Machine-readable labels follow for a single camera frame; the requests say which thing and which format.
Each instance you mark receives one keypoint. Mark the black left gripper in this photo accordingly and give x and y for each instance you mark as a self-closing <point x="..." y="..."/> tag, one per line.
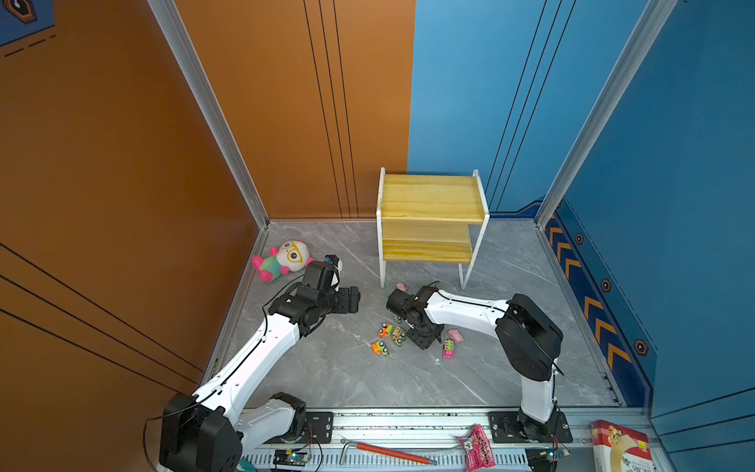
<point x="346" y="303"/>

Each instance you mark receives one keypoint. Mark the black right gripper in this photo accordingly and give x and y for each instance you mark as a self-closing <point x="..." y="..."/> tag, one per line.
<point x="422" y="342"/>

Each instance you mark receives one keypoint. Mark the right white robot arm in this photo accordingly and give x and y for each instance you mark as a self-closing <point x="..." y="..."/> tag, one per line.
<point x="530" y="340"/>

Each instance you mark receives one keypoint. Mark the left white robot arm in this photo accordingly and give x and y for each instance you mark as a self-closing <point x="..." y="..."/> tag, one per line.
<point x="210" y="430"/>

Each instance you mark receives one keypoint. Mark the green toy truck middle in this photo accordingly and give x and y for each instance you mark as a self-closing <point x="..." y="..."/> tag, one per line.
<point x="398" y="335"/>

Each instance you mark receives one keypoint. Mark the pink toy truck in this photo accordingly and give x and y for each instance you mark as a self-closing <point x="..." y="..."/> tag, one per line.
<point x="449" y="350"/>

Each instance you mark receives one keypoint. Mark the orange toy truck middle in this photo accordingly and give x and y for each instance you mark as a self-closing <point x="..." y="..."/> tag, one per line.
<point x="386" y="331"/>

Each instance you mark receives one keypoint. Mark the orange green toy truck bottom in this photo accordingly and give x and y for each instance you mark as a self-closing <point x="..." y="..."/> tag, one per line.
<point x="380" y="348"/>

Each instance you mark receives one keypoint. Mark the plush doll pink white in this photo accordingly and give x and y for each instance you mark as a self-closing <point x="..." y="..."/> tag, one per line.
<point x="290" y="257"/>

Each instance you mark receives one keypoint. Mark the pink snack packet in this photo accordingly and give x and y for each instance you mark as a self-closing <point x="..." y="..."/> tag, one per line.
<point x="477" y="449"/>

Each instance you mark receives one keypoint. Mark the green circuit board left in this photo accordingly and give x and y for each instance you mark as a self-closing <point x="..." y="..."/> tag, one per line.
<point x="291" y="460"/>

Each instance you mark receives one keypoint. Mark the circuit board right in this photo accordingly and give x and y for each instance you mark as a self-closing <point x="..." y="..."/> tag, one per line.
<point x="546" y="459"/>

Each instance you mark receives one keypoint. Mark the red white box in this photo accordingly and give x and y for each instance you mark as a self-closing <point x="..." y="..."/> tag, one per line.
<point x="620" y="449"/>

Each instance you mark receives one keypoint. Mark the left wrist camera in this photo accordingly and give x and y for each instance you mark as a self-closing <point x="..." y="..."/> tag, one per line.
<point x="335" y="262"/>

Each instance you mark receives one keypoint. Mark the white shelf frame with wood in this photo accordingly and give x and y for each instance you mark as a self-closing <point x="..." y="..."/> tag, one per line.
<point x="434" y="219"/>

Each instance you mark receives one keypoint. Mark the red handled tool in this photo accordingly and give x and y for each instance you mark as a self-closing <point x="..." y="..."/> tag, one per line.
<point x="385" y="452"/>

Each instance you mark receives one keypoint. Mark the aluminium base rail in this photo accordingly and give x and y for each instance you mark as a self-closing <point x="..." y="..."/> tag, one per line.
<point x="432" y="432"/>

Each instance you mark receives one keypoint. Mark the aluminium corner post left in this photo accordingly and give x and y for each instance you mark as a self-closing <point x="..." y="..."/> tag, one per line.
<point x="177" y="36"/>

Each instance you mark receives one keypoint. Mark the aluminium corner post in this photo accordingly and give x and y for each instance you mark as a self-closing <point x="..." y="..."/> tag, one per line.
<point x="643" y="36"/>
<point x="177" y="36"/>

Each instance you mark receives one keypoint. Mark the aluminium corner post right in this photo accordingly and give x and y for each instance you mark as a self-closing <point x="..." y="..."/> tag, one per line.
<point x="643" y="36"/>

